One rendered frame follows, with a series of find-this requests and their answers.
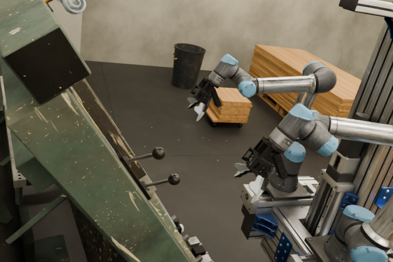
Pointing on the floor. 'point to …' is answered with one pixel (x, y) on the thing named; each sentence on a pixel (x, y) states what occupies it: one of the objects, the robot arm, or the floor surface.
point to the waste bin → (186, 65)
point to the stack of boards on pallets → (279, 66)
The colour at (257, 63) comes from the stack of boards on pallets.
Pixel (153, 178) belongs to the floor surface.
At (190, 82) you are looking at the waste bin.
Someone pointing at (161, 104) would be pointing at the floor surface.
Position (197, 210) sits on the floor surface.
